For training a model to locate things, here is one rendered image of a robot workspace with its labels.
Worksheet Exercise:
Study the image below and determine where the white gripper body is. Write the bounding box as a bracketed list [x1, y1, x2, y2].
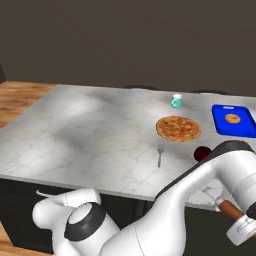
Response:
[226, 214, 256, 247]

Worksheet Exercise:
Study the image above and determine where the round pizza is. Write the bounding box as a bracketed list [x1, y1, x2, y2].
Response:
[155, 115, 202, 143]

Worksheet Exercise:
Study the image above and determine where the dark red round object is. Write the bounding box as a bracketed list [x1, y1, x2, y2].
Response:
[193, 145, 212, 162]

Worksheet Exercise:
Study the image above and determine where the blue tray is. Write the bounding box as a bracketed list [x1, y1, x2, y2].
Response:
[211, 104, 256, 139]

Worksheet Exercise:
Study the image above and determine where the silver fork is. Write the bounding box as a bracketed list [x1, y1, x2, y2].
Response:
[156, 143, 166, 169]

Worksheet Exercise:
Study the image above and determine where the glazed donut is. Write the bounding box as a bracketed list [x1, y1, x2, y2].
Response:
[224, 113, 242, 125]

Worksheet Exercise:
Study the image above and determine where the teal mug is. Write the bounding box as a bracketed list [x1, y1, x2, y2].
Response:
[170, 93, 184, 110]

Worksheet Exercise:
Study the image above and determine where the dark island cabinet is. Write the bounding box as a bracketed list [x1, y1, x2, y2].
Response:
[0, 177, 256, 256]

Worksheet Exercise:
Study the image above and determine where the brown-handled pizza cutter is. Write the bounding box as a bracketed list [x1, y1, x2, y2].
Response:
[200, 185, 247, 221]

